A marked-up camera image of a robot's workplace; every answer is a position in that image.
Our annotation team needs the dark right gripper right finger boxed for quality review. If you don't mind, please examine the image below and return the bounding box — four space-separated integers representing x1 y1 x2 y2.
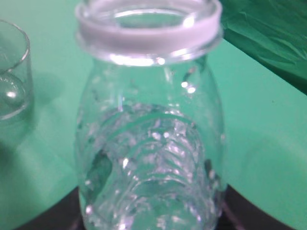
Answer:
219 185 288 230

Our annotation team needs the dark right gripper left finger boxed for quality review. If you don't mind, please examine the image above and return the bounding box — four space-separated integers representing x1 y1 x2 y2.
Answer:
17 187 84 230

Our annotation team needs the clear plastic water bottle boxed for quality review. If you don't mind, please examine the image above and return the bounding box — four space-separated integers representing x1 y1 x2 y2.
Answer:
75 0 226 230

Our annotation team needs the clear glass mug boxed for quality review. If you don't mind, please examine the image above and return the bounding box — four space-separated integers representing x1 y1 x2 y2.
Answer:
0 19 34 120

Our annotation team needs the green backdrop cloth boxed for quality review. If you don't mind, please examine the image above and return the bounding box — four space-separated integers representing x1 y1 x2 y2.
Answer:
221 0 307 93

